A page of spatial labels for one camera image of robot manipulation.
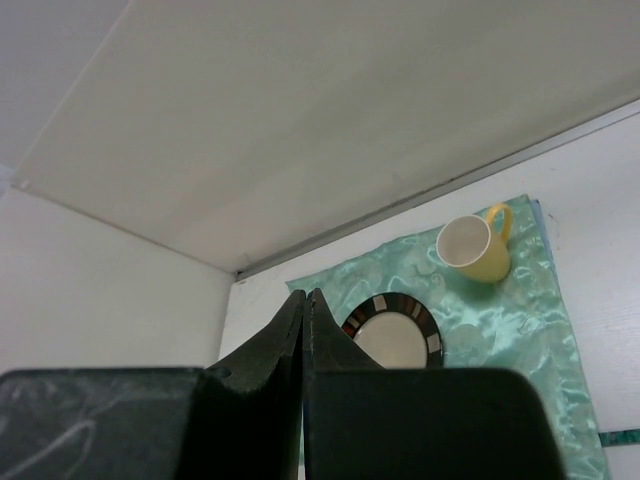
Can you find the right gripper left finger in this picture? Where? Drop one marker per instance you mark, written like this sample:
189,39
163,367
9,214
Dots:
236,419

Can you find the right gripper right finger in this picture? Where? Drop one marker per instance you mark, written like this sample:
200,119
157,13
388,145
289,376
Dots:
363,421

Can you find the dark rimmed beige plate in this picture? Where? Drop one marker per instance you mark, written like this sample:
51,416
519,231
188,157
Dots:
397,331

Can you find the green patterned cloth napkin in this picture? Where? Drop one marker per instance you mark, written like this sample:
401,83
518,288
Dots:
520,323

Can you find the yellow ceramic mug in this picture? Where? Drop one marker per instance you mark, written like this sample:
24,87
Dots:
477,247

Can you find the green handled knife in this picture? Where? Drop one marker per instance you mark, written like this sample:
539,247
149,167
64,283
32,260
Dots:
620,438

